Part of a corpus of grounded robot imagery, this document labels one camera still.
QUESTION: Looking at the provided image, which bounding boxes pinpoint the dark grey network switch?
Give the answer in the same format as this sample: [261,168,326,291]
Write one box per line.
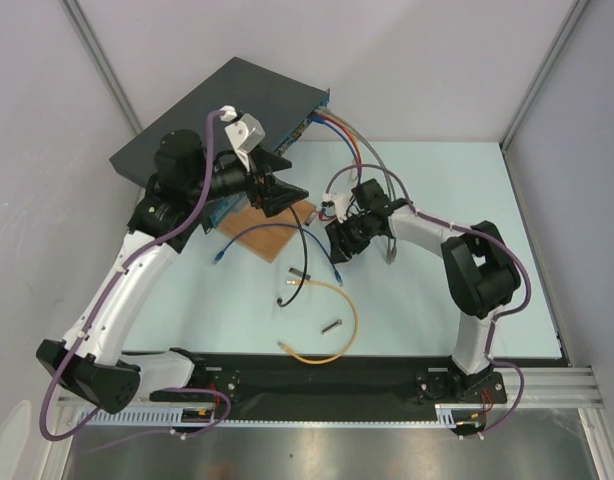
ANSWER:
[111,57,329,237]

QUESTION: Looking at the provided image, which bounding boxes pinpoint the red patch cable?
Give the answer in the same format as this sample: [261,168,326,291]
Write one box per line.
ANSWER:
[313,116,363,223]

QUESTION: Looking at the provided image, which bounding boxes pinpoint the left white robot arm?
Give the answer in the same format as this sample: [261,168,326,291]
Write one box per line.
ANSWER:
[36,120,308,414]

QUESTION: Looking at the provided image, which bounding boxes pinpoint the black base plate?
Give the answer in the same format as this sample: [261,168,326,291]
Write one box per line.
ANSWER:
[150,353,507,423]

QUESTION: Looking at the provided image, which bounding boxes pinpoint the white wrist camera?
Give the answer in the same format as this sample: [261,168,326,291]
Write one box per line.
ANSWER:
[320,193,353,223]
[220,105,265,173]

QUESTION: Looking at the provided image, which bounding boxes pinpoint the blue patch cable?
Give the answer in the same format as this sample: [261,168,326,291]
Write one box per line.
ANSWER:
[213,222,346,287]
[311,114,363,171]

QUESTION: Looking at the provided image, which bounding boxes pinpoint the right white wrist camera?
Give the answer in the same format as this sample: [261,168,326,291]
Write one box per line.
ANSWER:
[320,193,353,223]

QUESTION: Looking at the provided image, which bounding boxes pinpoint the long grey patch cable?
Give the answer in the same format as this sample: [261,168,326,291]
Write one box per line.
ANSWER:
[318,111,399,264]

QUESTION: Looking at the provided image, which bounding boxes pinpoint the blue plugged patch cable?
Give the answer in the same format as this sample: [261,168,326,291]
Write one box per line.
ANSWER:
[311,114,363,171]

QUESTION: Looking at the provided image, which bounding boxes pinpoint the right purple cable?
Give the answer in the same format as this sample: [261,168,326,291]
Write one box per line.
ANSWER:
[324,163,532,440]

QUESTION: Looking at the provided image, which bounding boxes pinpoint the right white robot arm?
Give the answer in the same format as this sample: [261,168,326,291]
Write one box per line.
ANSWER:
[322,179,528,402]

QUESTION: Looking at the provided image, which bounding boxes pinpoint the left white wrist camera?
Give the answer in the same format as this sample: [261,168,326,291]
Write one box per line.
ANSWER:
[220,105,265,173]

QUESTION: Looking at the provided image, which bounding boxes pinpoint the white cable duct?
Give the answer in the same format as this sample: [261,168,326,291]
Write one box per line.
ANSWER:
[79,403,488,428]

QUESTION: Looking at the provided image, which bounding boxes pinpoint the wooden board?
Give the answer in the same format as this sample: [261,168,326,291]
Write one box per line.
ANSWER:
[218,206,297,263]

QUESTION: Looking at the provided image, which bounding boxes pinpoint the yellow patch cable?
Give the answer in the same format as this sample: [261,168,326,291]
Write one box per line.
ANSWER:
[277,278,361,367]

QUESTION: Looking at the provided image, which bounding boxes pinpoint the aluminium rail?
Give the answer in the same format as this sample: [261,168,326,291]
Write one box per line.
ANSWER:
[518,367,604,409]

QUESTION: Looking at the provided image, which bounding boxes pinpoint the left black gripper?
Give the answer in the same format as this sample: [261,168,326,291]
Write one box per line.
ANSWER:
[187,144,307,217]

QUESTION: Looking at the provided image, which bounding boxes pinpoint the black cable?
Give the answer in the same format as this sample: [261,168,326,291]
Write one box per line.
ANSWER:
[276,207,311,307]

